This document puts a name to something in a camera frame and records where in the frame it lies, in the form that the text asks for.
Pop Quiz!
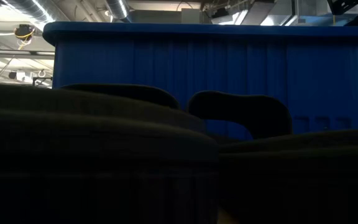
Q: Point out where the large blue plastic bin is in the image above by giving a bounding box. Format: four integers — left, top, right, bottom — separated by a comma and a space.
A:
42, 21, 358, 142

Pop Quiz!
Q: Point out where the silver ceiling air duct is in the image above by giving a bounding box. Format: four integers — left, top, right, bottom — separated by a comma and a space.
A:
104, 0, 133, 23
1, 0, 55, 23

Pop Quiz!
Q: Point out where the yellow cable reel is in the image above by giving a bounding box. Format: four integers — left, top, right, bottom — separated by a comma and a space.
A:
13, 24, 36, 41

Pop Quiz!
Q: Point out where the grey ceiling box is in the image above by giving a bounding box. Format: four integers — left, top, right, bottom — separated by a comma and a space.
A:
180, 8, 203, 25

